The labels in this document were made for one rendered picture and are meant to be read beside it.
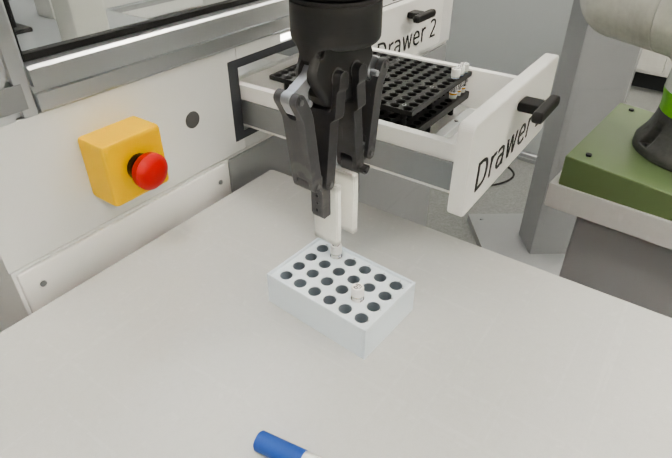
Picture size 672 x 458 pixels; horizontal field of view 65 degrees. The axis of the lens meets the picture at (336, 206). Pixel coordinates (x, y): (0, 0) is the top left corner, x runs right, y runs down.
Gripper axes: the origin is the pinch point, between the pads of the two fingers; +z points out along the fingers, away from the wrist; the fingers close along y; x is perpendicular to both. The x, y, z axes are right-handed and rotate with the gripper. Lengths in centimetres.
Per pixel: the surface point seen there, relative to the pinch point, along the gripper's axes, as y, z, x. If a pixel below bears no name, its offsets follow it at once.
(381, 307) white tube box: -3.4, 6.2, -8.3
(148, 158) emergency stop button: -9.3, -3.5, 17.0
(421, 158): 12.4, -1.0, -2.3
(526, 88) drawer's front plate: 26.8, -6.2, -7.5
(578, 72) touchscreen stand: 116, 19, 9
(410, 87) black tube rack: 23.0, -4.2, 6.1
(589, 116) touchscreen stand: 120, 32, 4
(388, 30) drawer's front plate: 47, -3, 26
